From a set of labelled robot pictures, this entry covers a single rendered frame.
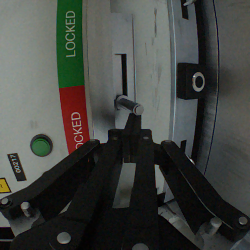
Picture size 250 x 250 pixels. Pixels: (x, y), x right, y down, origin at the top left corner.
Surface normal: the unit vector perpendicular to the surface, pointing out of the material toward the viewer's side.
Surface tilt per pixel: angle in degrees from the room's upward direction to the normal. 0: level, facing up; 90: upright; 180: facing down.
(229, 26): 0
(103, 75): 90
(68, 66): 90
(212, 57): 0
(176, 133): 90
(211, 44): 0
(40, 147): 90
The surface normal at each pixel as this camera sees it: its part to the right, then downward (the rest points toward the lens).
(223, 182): -0.92, 0.15
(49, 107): 0.39, 0.29
